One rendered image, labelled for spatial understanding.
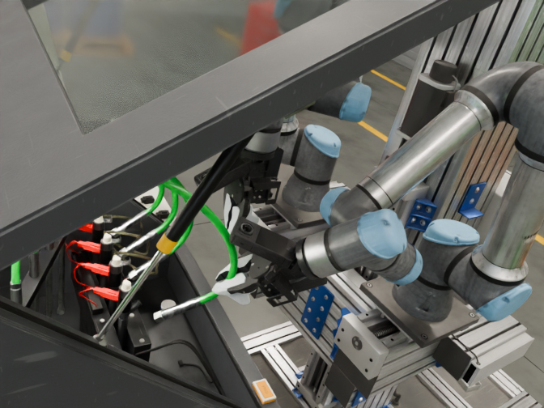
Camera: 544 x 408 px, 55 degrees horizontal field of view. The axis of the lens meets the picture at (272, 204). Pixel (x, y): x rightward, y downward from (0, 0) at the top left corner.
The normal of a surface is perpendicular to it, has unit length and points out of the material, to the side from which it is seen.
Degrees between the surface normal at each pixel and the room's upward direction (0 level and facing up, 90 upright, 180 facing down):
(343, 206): 44
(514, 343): 0
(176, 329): 0
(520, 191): 100
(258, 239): 18
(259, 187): 90
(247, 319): 0
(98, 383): 90
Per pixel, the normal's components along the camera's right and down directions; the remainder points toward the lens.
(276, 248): 0.36, -0.63
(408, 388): 0.22, -0.84
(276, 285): -0.18, 0.66
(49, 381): 0.46, 0.54
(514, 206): -0.74, 0.36
